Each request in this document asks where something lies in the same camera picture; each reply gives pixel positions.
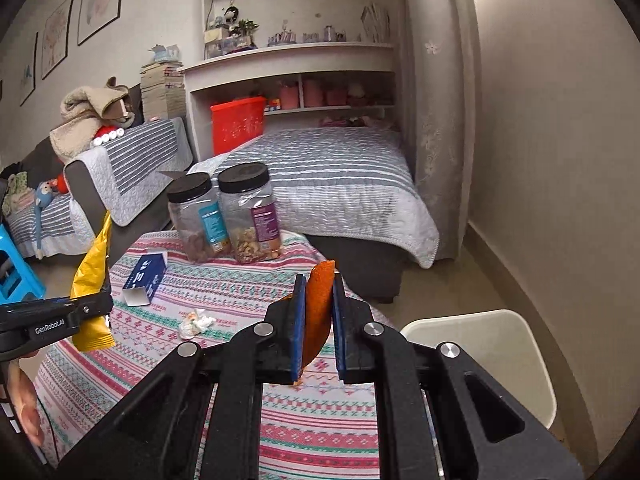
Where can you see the striped sofa armrest cover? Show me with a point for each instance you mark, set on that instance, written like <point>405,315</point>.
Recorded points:
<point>145,160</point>

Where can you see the red plush toy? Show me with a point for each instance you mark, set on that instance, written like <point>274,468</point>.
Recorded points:
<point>62,184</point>

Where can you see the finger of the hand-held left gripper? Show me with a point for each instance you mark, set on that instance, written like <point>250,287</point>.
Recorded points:
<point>92,305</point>

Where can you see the patterned pink tablecloth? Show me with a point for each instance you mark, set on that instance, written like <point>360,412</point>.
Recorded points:
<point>225,290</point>

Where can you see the person's left hand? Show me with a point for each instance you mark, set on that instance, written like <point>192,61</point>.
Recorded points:
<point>25,400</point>

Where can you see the framed wall picture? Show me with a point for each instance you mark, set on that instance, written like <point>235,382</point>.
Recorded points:
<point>102,0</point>
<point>57,35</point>
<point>28,70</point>

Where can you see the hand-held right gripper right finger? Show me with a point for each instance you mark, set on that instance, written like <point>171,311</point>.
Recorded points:
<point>339,330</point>

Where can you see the pink storage canister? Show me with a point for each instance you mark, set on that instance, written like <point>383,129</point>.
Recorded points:
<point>314,94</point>
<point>289,97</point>

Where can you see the dark grey sofa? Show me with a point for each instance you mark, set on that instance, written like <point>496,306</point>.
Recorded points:
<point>82,195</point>

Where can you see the blue white cardboard box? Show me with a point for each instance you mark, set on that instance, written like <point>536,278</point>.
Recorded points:
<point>147,272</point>

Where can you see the dark bed base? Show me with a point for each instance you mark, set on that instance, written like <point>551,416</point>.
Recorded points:
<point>360,270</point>

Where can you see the clear storage box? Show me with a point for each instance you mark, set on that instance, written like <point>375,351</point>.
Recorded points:
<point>225,45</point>

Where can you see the white plastic waste bin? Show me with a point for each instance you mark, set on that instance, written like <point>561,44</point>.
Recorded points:
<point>500,350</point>

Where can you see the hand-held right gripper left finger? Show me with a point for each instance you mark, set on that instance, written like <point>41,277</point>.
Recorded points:
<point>300,330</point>

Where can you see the red white plush hat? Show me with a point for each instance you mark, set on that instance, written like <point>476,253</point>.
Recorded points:
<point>107,137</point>

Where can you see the standing paper booklets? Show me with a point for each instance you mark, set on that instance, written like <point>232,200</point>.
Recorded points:
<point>375,22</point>

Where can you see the striped sofa seat cover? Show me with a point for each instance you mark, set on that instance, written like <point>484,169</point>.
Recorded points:
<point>60,225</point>

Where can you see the light blue tissue box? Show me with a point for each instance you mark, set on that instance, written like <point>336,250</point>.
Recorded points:
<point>165,53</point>

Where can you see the white headboard shelf unit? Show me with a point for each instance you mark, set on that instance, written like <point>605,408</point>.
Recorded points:
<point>280,62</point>

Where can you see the stack of books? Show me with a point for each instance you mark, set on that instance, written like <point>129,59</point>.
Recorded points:
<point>162,90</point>

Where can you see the small green plant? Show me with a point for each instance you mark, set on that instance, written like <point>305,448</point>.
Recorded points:
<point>247,26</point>

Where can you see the pen holder with pens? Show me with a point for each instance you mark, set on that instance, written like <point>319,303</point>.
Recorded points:
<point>282,39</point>

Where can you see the brown plush toy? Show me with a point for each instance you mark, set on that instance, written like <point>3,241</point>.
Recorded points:
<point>120,110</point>

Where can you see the crumpled white tissue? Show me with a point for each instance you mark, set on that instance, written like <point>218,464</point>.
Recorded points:
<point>197,322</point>

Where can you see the red plastic storage box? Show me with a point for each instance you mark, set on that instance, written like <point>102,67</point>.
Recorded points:
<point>237,127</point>

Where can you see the orange peel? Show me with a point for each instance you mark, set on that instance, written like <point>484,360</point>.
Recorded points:
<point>319,305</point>

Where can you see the grey striped bed quilt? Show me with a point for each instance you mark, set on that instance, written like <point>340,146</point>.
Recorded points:
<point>340,180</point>

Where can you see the green patterned cloth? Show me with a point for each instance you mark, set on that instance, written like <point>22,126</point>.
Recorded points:
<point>15,192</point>

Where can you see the grey floral curtain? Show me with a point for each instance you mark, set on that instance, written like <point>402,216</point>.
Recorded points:
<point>435,110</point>

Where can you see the yellow snack packet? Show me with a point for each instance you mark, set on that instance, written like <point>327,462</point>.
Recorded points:
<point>92,260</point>

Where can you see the blue plastic stool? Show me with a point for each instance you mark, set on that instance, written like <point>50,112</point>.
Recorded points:
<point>20,270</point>

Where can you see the blue plush toy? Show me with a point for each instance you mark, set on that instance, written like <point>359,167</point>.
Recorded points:
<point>42,200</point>

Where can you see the blue label nut jar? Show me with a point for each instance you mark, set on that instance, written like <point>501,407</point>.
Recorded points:
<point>200,220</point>

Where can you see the beige fleece blanket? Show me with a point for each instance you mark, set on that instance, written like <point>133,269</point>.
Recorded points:
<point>75,130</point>

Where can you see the purple label nut jar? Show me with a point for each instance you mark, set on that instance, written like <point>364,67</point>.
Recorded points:
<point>252,215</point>

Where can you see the small doll figure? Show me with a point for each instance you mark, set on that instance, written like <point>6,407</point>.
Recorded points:
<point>231,16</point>

